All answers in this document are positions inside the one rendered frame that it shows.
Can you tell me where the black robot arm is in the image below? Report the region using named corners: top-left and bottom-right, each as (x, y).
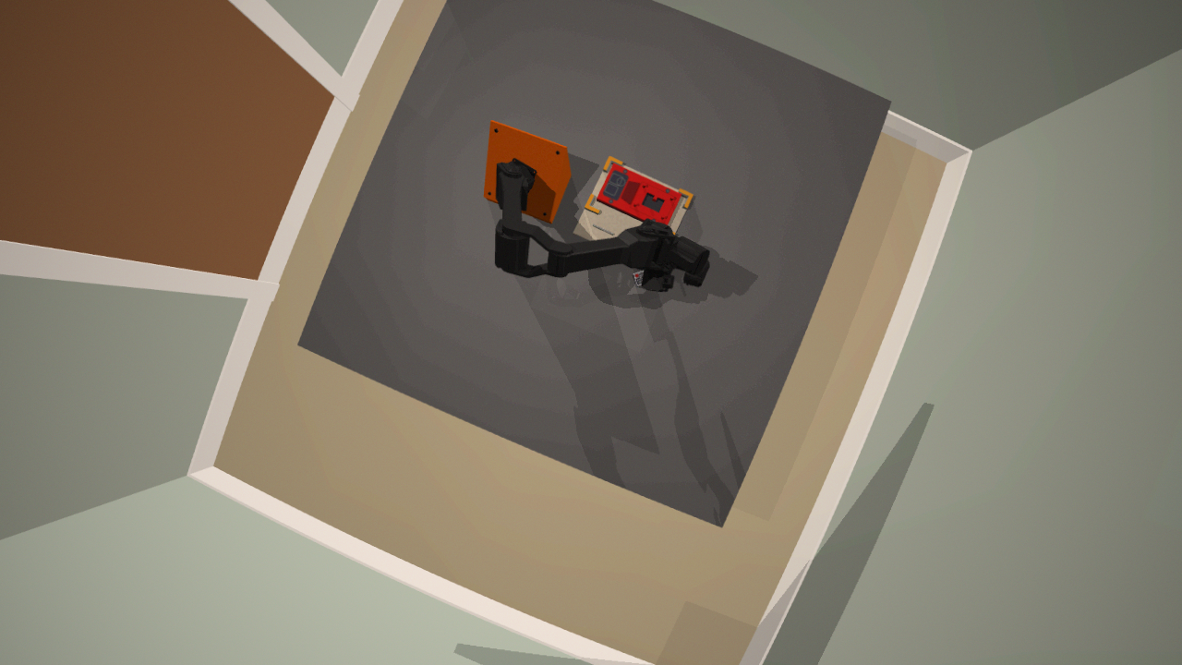
top-left (495, 158), bottom-right (710, 292)

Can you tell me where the red toy car body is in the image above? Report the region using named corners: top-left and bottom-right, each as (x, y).
top-left (597, 163), bottom-right (682, 224)

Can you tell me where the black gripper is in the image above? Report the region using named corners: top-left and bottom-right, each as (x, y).
top-left (636, 261), bottom-right (710, 287)

